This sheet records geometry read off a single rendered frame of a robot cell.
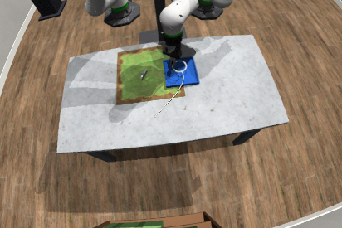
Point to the green grassy ground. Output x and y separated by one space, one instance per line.
131 89

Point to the blue tray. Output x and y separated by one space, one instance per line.
174 79

